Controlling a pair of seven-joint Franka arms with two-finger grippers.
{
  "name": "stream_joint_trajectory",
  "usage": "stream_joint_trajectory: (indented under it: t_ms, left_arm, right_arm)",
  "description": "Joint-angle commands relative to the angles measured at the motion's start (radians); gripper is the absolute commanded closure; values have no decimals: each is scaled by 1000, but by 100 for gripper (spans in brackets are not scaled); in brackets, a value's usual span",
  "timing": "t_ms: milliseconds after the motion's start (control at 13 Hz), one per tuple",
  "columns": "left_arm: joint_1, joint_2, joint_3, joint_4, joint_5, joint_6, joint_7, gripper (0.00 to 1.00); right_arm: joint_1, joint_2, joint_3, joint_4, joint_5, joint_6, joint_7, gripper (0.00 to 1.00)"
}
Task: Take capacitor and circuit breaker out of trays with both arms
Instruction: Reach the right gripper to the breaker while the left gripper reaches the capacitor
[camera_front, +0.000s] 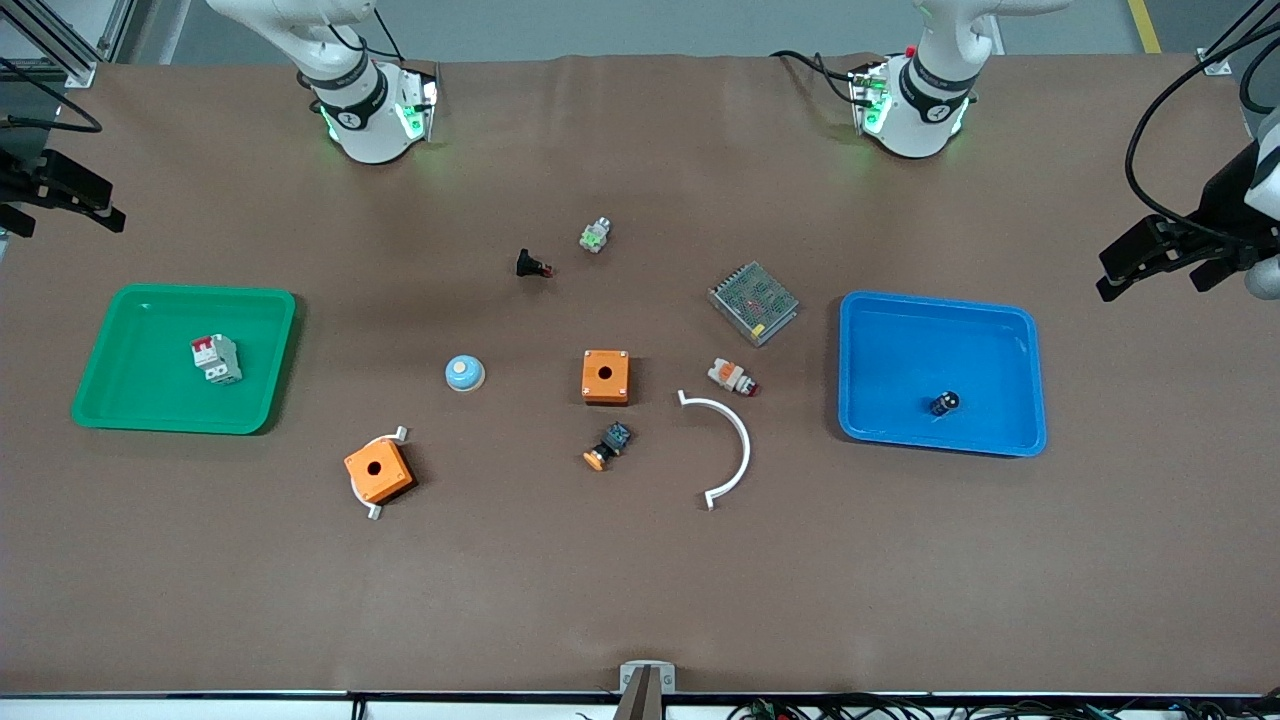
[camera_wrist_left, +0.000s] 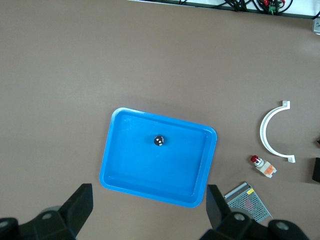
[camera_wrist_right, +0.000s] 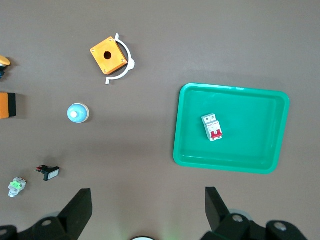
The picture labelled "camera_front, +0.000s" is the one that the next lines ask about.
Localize brown table mat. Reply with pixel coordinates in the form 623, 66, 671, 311
0, 52, 1280, 696

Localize white semicircular arc strip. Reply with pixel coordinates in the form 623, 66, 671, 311
677, 389, 752, 512

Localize orange pushbutton black body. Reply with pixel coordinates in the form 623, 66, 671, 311
582, 421, 634, 472

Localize grey table edge bracket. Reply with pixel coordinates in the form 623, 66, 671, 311
619, 660, 677, 720

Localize white red circuit breaker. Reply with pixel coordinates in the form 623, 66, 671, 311
191, 333, 243, 386

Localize black arm base cable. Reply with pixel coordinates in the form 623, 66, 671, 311
770, 48, 871, 106

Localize blue plastic tray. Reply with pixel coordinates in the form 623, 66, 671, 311
837, 290, 1048, 458

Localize white table edge rail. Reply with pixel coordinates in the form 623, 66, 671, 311
0, 690, 1280, 720

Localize green plastic tray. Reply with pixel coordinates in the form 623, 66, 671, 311
70, 284, 298, 436

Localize white orange switch module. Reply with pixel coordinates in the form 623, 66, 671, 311
707, 359, 760, 398

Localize metal mesh power supply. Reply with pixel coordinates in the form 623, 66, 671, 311
708, 261, 800, 348

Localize aluminium frame profile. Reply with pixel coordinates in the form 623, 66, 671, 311
0, 0, 136, 89
1197, 0, 1280, 76

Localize orange box on bracket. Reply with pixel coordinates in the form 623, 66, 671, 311
352, 425, 410, 522

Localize orange button box with hole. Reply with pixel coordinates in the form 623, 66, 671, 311
581, 349, 632, 406
343, 439, 416, 505

